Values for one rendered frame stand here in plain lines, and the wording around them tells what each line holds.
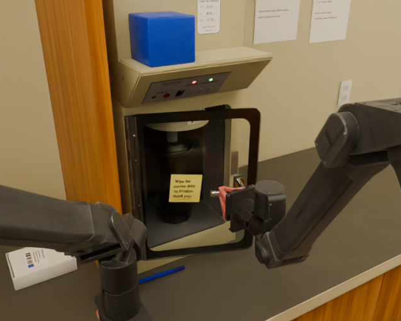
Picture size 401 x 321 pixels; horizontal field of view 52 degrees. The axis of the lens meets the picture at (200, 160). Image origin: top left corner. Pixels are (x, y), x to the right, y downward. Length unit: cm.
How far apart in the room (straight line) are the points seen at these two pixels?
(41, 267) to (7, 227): 73
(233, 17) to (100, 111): 40
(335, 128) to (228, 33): 59
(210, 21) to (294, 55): 82
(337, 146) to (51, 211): 33
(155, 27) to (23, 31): 56
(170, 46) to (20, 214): 47
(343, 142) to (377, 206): 109
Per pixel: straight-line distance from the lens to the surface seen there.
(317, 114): 194
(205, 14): 97
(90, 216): 56
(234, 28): 102
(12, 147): 136
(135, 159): 96
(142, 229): 71
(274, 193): 79
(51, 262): 118
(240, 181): 102
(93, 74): 79
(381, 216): 149
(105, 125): 82
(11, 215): 45
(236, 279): 113
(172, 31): 82
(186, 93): 93
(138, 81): 81
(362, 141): 46
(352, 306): 135
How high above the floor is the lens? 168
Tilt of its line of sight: 25 degrees down
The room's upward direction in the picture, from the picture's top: straight up
